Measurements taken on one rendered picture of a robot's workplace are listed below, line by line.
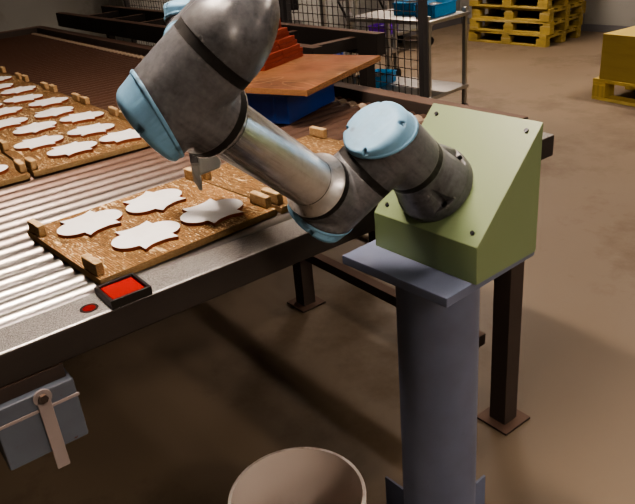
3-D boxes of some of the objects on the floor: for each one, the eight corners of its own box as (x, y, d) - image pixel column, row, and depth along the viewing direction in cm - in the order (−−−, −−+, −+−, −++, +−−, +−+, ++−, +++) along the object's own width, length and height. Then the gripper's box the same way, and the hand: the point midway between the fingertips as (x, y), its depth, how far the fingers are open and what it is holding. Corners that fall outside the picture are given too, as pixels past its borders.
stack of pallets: (585, 36, 784) (591, -39, 750) (548, 48, 742) (553, -31, 708) (504, 30, 860) (506, -38, 826) (467, 41, 818) (467, -30, 784)
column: (548, 557, 173) (576, 244, 135) (450, 660, 152) (451, 322, 114) (431, 479, 200) (426, 200, 162) (334, 557, 179) (303, 256, 141)
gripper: (216, 91, 128) (231, 191, 136) (225, 69, 145) (238, 159, 154) (170, 96, 128) (188, 196, 136) (184, 73, 145) (200, 163, 154)
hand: (201, 178), depth 145 cm, fingers open, 14 cm apart
